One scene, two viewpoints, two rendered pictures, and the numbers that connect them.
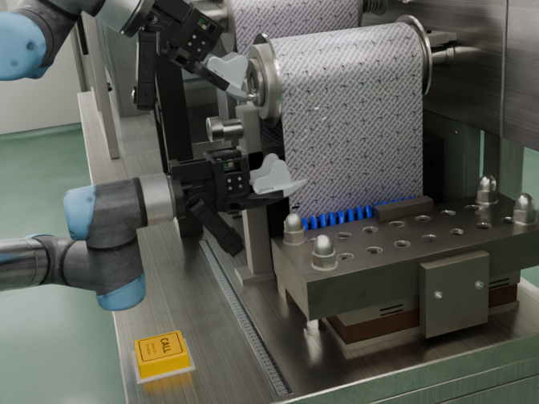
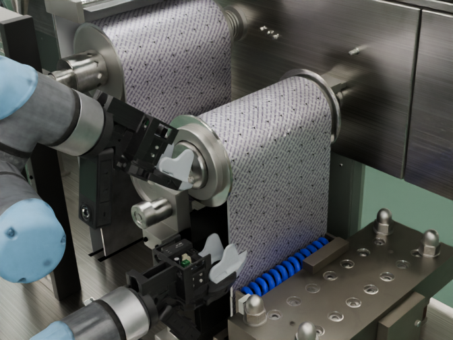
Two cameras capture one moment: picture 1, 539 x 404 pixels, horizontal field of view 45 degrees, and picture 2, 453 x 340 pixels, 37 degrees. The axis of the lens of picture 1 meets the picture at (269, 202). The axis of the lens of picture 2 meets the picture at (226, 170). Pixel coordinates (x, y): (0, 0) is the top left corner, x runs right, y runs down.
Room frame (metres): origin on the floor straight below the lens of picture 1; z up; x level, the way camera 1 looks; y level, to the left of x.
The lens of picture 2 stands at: (0.21, 0.36, 1.74)
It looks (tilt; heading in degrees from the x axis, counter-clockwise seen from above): 30 degrees down; 333
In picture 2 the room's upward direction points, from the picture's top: 2 degrees counter-clockwise
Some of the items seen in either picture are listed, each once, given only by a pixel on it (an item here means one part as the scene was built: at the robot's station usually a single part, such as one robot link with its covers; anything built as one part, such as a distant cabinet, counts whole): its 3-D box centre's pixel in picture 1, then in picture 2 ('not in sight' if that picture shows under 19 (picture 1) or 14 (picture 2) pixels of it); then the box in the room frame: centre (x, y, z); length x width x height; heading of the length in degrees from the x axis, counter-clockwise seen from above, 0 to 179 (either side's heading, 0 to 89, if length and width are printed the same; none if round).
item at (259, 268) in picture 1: (245, 197); (169, 270); (1.05, 0.04, 1.05); 0.06 x 0.05 x 0.31; 105
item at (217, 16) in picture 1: (208, 17); (82, 72); (1.26, 0.08, 1.33); 0.06 x 0.06 x 0.06; 15
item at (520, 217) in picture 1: (524, 207); (430, 241); (0.90, -0.38, 1.05); 0.04 x 0.04 x 0.04
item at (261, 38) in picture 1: (266, 81); (197, 161); (1.03, -0.01, 1.25); 0.15 x 0.01 x 0.15; 15
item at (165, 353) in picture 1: (161, 353); not in sight; (0.81, 0.18, 0.91); 0.07 x 0.07 x 0.02; 15
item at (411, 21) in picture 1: (408, 60); (306, 110); (1.09, -0.25, 1.25); 0.15 x 0.01 x 0.15; 15
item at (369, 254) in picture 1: (413, 248); (349, 296); (0.90, -0.21, 1.00); 0.40 x 0.16 x 0.06; 105
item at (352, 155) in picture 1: (356, 160); (281, 219); (1.00, -0.14, 1.11); 0.23 x 0.01 x 0.18; 105
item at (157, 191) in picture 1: (158, 198); (122, 314); (0.92, 0.16, 1.11); 0.08 x 0.05 x 0.08; 15
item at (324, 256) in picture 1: (323, 250); (307, 334); (0.81, -0.07, 1.05); 0.04 x 0.04 x 0.04
